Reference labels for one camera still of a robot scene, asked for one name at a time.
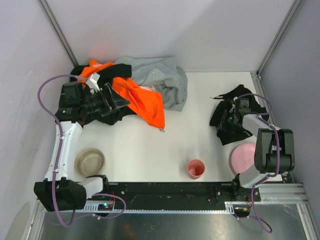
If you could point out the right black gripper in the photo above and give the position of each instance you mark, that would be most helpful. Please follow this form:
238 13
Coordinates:
223 122

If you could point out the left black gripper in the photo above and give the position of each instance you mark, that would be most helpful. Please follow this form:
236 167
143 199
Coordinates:
109 96

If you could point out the black garment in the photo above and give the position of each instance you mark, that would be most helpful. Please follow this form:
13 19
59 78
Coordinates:
77 103
232 135

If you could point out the orange jacket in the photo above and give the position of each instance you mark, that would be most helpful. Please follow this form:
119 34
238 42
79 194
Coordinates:
147 104

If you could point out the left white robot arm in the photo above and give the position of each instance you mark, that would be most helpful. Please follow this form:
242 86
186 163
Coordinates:
63 189

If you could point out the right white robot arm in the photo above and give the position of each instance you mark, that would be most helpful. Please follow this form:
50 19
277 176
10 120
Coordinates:
274 148

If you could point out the pink plate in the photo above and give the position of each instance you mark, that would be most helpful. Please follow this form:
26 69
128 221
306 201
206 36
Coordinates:
242 162

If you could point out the beige bowl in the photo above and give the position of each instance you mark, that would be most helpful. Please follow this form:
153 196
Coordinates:
89 162

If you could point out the pink cup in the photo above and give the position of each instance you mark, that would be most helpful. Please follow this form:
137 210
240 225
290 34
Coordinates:
195 169

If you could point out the grey sweatshirt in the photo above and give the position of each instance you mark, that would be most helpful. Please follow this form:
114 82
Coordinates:
163 75

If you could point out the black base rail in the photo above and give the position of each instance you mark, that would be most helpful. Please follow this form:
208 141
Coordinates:
159 193

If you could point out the grey slotted cable duct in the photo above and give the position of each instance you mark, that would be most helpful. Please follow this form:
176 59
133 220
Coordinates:
208 208

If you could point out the right aluminium table rail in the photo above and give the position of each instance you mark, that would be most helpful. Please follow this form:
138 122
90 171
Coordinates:
290 191

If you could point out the left aluminium frame post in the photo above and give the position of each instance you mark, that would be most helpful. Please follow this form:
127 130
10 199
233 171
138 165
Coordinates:
50 16

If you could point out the aluminium frame post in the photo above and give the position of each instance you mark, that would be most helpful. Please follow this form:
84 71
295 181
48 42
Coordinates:
50 16
288 20

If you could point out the right aluminium frame post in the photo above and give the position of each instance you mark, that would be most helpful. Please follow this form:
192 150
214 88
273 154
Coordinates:
288 20

